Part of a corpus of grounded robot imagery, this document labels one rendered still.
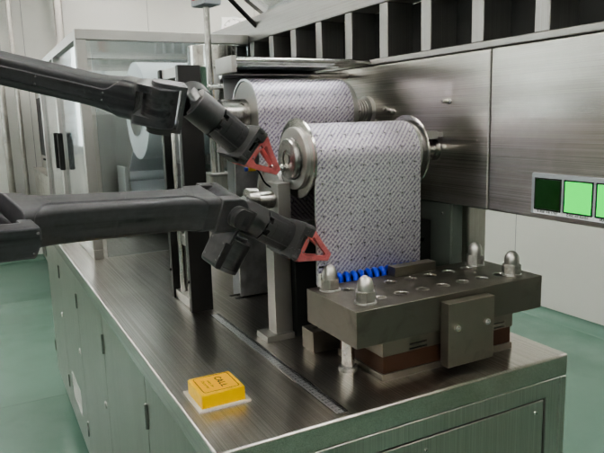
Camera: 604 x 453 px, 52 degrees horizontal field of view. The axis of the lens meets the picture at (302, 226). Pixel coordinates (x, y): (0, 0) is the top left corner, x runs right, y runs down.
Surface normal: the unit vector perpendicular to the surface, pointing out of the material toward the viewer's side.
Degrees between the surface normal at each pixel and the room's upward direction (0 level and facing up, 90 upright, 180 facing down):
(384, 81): 90
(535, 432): 90
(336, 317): 90
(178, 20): 90
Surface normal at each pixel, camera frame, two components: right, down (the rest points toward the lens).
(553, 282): -0.89, 0.11
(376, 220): 0.47, 0.14
